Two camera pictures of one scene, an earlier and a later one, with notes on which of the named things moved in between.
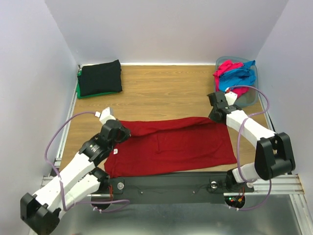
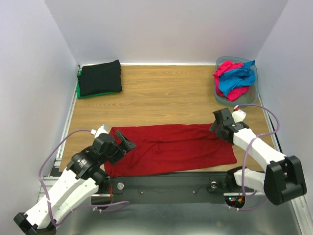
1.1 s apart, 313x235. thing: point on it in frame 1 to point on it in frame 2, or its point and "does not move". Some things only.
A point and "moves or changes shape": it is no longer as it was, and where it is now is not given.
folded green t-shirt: x=78 y=94 does not move
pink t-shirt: x=224 y=66 does not move
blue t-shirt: x=242 y=76 does not move
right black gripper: x=214 y=100 to x=218 y=123
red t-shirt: x=169 y=143 moves or changes shape
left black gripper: x=125 y=134 to x=122 y=152
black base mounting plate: x=170 y=188 does not move
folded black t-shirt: x=100 y=79 does not move
